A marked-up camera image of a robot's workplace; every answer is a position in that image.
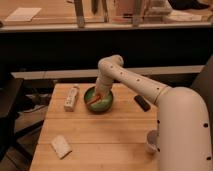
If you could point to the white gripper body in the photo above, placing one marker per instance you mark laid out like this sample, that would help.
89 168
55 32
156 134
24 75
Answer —
103 87

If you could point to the orange pepper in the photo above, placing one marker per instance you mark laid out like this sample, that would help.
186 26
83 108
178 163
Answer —
93 100

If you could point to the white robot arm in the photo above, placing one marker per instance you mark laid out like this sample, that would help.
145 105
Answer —
183 123

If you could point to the green ceramic bowl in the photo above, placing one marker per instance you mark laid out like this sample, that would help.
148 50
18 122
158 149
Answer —
99 106

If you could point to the black rectangular block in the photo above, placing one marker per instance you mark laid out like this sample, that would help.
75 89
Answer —
142 103

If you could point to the black chair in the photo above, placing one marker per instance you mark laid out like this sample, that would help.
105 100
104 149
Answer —
12 102

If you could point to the white paper sheet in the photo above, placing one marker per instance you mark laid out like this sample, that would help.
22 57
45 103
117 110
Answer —
22 14

